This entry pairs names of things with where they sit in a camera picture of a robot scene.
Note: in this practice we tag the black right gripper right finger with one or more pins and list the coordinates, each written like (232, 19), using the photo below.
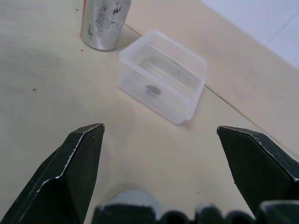
(261, 168)

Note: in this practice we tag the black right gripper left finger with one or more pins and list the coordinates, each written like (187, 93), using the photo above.
(58, 186)

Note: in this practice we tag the small dark object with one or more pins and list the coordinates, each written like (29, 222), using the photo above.
(153, 89)

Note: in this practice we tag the silver can with red label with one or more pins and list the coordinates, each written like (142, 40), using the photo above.
(105, 23)

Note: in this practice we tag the clear plastic container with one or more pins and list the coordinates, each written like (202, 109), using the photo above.
(130, 77)

